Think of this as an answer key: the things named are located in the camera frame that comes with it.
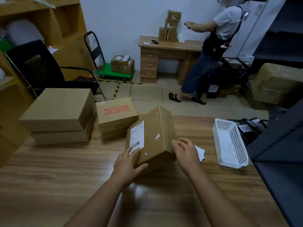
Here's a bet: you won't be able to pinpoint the medium taped cardboard box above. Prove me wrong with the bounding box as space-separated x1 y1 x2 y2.
110 59 135 75

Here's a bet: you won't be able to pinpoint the small green packet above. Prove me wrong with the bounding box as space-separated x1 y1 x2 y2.
0 38 13 52

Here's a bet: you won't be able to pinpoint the black scanners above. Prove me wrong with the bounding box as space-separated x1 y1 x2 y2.
236 122 256 144

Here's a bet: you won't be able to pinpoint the stack of white stickers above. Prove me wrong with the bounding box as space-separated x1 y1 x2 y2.
194 145 206 162

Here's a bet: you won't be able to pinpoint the wooden drawer desk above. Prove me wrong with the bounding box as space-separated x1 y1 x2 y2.
138 36 204 85

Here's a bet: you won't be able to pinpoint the stack of large cardboard boxes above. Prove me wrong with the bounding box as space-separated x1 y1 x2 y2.
0 0 95 168

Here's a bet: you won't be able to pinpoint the person's right forearm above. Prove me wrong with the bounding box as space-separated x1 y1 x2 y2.
188 166 254 227

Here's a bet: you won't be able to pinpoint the red striped cardboard box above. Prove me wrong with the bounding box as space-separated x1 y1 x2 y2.
95 97 139 141

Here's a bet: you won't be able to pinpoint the green platform trolley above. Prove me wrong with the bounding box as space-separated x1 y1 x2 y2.
84 31 135 83

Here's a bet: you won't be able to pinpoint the flat brown parcel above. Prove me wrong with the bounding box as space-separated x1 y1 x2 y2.
0 77 17 92

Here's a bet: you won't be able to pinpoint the person's left forearm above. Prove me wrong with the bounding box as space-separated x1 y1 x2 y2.
64 178 126 227

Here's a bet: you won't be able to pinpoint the person's left hand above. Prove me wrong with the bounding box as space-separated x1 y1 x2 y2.
110 147 149 187

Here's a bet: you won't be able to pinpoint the black plastic crates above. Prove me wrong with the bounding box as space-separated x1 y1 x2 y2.
206 84 221 99

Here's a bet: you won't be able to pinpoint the person's right hand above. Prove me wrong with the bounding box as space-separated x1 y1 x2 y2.
171 137 203 177

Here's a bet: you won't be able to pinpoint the pile of translucent backing papers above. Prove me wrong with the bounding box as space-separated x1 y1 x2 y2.
219 131 242 165

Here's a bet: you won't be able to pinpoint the grey soft parcel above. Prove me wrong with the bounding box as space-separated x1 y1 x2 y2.
6 19 44 46

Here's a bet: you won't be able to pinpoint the black plastic crate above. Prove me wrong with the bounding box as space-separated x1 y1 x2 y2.
214 58 250 88

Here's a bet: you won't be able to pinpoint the black office chair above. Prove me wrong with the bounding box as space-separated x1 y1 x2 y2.
4 39 107 101

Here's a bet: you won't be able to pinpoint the stack of small cardboard boxes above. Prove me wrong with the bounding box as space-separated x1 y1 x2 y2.
158 9 182 42

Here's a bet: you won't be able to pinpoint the white perforated plastic tray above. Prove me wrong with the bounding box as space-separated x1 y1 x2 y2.
212 118 249 169

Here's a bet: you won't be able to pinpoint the dark metal shelf rack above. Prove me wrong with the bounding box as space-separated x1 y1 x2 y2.
246 99 303 227
252 0 303 71

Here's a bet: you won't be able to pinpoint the crumpled white bag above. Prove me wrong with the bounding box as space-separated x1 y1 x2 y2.
26 0 56 9

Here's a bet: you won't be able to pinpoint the white standing air conditioner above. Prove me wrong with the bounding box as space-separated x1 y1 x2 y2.
225 0 288 63

